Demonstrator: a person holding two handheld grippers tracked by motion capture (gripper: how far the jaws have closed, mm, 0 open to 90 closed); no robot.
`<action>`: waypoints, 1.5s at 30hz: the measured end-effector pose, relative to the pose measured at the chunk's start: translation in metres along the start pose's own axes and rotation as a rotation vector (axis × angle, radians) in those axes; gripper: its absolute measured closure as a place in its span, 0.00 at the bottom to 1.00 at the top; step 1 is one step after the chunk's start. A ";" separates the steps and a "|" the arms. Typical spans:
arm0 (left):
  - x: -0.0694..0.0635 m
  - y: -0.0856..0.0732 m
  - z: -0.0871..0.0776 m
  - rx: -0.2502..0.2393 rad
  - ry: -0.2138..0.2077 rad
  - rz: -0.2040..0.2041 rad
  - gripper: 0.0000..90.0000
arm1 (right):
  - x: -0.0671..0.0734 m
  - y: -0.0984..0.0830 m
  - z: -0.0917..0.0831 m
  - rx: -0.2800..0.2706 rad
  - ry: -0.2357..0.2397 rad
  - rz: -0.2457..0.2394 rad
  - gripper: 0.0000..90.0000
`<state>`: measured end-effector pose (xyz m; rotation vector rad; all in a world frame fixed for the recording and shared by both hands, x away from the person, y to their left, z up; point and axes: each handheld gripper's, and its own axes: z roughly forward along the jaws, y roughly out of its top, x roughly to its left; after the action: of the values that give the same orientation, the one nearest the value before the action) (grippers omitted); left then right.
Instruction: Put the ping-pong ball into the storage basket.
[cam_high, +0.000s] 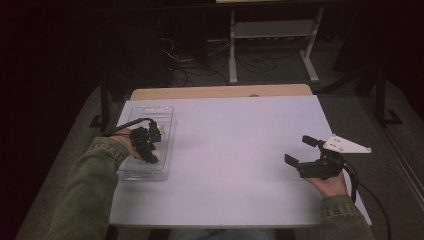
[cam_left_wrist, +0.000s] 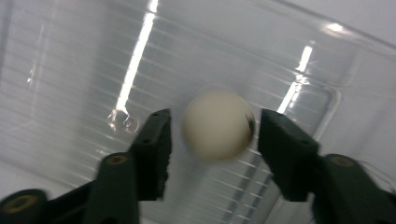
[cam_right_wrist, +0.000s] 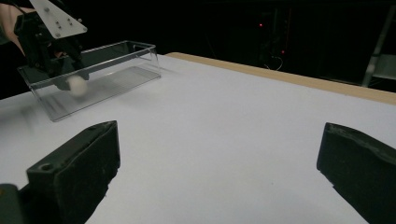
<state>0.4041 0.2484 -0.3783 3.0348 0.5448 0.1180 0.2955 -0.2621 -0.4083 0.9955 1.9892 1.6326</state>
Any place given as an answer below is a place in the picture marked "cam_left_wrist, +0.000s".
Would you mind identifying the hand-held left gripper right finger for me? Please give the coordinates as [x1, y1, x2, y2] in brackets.
[257, 107, 396, 224]

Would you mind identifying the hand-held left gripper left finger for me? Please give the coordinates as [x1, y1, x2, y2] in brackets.
[83, 107, 173, 224]

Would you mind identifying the white ball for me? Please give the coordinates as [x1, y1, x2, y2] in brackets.
[180, 89, 257, 161]

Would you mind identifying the clear plastic tray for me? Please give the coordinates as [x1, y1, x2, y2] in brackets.
[0, 0, 396, 224]

